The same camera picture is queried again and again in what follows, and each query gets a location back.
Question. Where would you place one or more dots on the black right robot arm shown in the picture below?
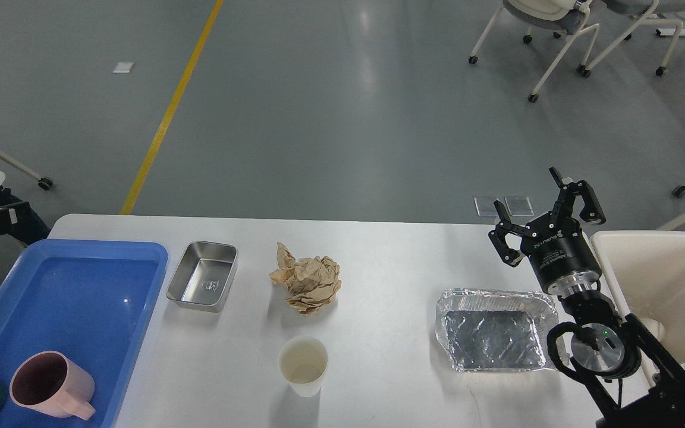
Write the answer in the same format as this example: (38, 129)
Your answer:
(599, 344)

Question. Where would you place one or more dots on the crumpled brown paper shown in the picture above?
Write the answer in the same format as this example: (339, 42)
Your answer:
(311, 283)

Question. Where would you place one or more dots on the aluminium foil tray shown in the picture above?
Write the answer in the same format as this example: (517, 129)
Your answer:
(484, 330)

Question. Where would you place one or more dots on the white plastic bin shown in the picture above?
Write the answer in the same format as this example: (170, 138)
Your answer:
(645, 272)

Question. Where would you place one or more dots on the pink plastic mug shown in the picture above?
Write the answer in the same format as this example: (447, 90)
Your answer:
(52, 384)

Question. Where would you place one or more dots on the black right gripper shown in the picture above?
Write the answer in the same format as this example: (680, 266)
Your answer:
(561, 258)

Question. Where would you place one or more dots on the white chair right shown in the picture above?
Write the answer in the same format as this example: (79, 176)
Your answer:
(641, 13)

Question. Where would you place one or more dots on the stainless steel rectangular tin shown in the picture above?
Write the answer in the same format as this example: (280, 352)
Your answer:
(203, 276)

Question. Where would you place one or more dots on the blue plastic tray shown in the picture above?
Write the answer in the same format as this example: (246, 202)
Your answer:
(90, 300)

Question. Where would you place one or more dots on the white paper cup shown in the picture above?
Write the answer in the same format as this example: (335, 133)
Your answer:
(303, 362)

